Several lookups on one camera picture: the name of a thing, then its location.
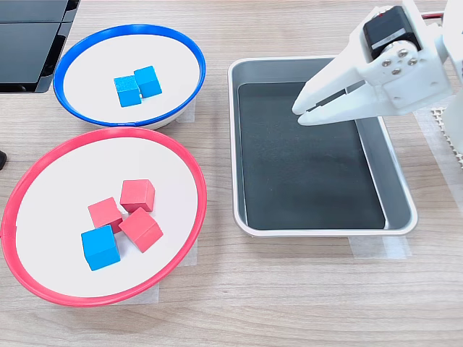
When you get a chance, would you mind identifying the blue-rimmed white plate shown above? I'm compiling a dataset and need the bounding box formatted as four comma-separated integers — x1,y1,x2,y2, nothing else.
53,23,207,130

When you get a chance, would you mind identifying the red cube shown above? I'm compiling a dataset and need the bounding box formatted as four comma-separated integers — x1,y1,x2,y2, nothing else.
88,197,124,234
119,179,156,213
118,207,164,253

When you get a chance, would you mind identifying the clear tape patch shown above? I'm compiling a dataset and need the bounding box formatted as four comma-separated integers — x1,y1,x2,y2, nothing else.
176,99,197,124
349,236,412,260
178,240,199,267
124,281,160,305

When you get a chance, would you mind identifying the pale perforated base plate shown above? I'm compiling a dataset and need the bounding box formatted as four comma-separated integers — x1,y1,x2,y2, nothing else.
431,108,463,170

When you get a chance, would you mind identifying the blue cube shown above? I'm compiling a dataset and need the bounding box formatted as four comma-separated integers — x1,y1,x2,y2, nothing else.
80,224,121,272
113,74,143,108
133,65,163,99

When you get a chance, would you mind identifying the steel tray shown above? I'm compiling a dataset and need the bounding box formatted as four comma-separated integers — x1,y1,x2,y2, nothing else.
227,56,419,238

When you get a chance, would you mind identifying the black glossy device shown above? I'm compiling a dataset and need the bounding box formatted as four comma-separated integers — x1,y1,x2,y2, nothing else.
0,0,81,94

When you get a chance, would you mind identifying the red-rimmed white plate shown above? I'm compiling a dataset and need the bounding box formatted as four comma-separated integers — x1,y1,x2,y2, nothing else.
0,127,208,307

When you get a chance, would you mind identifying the black tray mat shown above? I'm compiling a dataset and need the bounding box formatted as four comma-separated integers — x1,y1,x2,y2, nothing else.
237,82,386,231

